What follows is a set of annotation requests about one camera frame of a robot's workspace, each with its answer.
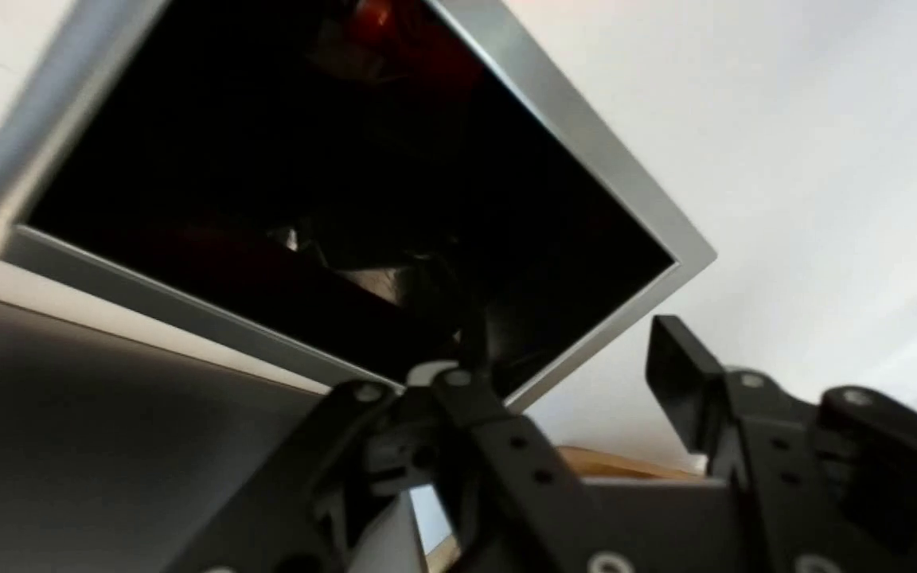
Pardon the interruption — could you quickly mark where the dark square basin silver rim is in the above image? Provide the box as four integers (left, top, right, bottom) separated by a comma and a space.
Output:
0, 0, 720, 573

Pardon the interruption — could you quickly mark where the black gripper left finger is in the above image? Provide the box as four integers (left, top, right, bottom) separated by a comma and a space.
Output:
166, 362, 632, 573

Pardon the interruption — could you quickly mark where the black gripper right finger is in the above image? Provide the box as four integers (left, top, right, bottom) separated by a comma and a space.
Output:
642, 312, 917, 573

